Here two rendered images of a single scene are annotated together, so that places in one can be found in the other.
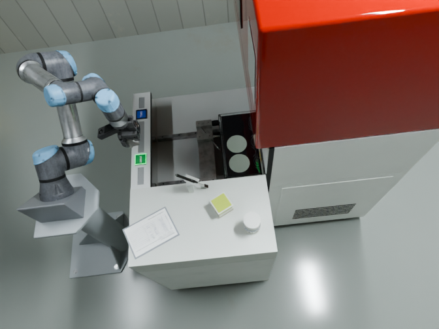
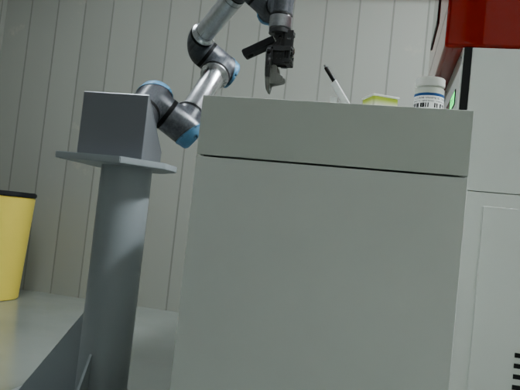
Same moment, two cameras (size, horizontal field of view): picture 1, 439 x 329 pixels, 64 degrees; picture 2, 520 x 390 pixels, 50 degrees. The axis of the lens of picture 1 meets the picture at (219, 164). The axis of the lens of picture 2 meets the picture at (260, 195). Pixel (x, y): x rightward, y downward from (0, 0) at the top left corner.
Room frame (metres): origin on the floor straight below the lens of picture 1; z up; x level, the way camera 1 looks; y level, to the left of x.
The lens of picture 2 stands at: (-0.99, 0.10, 0.68)
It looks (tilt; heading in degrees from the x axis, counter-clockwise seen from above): 3 degrees up; 8
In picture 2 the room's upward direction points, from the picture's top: 6 degrees clockwise
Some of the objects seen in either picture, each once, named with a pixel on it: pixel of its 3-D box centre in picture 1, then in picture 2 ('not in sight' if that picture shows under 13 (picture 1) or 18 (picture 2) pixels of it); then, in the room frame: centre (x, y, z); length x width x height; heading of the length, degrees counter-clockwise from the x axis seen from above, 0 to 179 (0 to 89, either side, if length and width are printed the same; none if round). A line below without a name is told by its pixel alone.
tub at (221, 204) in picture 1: (221, 205); (378, 110); (0.50, 0.02, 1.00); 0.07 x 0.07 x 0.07; 22
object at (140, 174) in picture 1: (144, 143); not in sight; (0.94, 0.36, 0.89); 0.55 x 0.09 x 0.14; 175
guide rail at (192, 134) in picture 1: (204, 133); not in sight; (0.97, 0.05, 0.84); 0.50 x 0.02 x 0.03; 85
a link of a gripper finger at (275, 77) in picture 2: (132, 143); (274, 78); (0.80, 0.35, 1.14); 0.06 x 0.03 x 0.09; 85
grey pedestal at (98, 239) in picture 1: (83, 227); (83, 285); (0.73, 0.89, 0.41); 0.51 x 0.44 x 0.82; 86
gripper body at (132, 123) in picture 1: (126, 128); (279, 48); (0.81, 0.35, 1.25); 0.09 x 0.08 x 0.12; 85
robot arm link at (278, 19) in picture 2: (117, 116); (280, 25); (0.82, 0.35, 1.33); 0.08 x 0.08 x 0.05
